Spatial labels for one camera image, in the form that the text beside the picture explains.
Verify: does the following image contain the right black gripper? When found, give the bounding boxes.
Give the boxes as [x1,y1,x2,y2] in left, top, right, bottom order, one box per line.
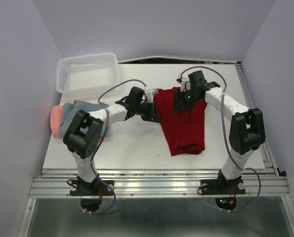
[170,88,201,114]

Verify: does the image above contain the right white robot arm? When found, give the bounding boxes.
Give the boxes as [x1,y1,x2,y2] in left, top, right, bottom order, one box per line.
[172,71,266,195]

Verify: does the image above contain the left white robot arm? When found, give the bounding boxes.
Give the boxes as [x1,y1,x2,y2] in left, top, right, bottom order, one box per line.
[63,86,160,196]

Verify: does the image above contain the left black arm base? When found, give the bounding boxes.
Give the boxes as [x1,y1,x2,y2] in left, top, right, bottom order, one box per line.
[66,179,115,197]

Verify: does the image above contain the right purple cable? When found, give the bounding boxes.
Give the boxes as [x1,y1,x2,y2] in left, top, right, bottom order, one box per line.
[177,66,262,214]

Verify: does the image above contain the white plastic basket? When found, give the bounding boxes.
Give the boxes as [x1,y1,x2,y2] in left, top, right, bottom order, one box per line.
[55,52,120,98]

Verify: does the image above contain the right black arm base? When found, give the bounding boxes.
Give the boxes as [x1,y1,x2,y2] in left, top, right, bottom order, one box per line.
[197,179,246,196]

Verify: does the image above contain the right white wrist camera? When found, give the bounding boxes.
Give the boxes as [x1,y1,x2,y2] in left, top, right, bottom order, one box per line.
[176,75,191,92]

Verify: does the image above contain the aluminium mounting rail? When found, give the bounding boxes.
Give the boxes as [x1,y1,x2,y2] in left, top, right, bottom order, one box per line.
[29,168,290,198]

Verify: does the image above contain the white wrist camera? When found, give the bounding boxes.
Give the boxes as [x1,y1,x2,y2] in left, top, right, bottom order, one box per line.
[176,75,191,92]
[144,88,159,103]

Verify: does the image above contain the light blue denim skirt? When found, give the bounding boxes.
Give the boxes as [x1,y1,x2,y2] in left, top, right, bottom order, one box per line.
[59,100,109,137]

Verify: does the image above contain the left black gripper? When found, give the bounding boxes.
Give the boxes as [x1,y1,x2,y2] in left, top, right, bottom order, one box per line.
[135,100,161,123]

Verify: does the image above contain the red skirt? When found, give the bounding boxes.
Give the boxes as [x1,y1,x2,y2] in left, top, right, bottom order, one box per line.
[154,87,207,156]

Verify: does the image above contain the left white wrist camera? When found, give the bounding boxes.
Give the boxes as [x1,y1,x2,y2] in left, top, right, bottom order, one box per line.
[144,88,159,103]

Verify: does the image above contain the pink pleated skirt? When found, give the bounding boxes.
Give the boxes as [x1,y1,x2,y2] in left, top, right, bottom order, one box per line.
[49,105,107,143]

